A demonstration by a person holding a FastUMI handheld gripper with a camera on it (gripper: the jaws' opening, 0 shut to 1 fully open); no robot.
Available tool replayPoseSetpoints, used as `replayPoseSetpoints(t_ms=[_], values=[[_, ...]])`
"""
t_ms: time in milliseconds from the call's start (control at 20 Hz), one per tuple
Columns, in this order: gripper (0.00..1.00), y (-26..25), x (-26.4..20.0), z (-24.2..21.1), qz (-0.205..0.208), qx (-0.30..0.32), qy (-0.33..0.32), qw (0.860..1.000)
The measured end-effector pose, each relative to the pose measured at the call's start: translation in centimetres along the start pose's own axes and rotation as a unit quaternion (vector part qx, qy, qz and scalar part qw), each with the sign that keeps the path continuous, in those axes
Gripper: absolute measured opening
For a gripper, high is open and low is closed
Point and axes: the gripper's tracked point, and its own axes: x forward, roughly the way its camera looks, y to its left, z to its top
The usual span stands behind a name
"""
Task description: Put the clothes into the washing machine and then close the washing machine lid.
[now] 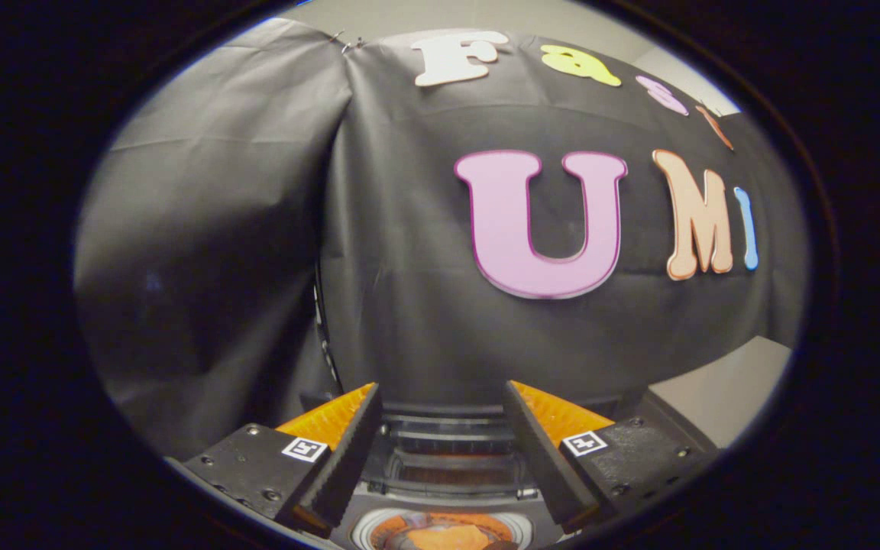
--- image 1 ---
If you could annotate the orange shirt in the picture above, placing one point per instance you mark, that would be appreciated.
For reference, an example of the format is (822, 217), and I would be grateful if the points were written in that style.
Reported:
(451, 536)

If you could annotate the beige cabinet with dark top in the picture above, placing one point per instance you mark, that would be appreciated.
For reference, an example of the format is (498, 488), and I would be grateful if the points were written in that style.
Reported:
(723, 389)

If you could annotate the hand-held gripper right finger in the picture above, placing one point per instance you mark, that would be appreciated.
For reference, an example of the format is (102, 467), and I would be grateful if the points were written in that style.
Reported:
(539, 462)

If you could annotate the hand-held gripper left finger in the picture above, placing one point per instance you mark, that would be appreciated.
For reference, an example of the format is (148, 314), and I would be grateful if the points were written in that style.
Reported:
(348, 458)

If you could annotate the grey washing machine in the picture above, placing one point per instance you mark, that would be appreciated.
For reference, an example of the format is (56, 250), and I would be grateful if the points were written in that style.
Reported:
(440, 508)

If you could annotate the black backdrop cloth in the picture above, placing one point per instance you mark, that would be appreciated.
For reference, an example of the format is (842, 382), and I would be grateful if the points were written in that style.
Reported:
(409, 321)

